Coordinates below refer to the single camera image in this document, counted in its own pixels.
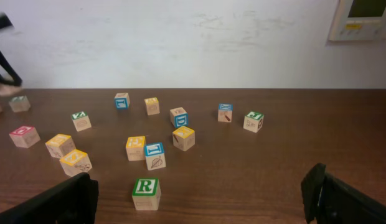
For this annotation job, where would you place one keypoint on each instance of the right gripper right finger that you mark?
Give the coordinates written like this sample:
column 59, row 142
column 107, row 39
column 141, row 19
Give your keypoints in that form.
column 327, row 199

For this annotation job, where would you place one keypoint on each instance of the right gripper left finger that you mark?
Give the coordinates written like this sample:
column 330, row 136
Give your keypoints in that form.
column 72, row 201

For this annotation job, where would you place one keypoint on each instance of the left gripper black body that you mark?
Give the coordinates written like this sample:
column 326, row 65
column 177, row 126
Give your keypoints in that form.
column 16, row 79

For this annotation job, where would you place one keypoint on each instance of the yellow block centre right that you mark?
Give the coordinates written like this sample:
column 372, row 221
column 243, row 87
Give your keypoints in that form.
column 75, row 162

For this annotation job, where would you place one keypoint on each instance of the yellow block beside blue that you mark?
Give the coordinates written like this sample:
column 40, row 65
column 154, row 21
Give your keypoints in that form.
column 135, row 148

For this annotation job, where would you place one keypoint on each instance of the green Z block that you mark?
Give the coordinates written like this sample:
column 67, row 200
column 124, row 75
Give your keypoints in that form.
column 81, row 121

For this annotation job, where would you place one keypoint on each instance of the red O block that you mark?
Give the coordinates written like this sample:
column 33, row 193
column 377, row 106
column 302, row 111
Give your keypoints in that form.
column 25, row 136

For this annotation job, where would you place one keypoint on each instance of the green L block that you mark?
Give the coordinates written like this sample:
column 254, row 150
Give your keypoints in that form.
column 19, row 104

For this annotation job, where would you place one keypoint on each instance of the blue block right centre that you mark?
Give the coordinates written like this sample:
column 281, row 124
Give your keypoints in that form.
column 155, row 156

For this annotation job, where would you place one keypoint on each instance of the green J block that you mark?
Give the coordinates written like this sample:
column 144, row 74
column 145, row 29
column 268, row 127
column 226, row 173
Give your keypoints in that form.
column 253, row 121

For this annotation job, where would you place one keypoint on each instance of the wood block blue side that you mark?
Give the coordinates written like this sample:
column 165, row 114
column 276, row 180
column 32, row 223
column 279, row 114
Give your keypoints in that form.
column 122, row 101

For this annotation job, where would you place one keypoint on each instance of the yellow block top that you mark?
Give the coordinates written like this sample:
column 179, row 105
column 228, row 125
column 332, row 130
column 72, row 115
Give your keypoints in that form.
column 152, row 106

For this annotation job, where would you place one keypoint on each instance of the wood block orange picture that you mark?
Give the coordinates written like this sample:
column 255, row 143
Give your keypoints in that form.
column 179, row 117

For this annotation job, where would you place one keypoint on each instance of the blue X block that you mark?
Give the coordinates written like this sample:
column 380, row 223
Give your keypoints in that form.
column 225, row 112

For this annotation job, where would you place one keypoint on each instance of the beige wall device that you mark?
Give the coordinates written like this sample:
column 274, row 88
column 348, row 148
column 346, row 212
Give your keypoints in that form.
column 358, row 20

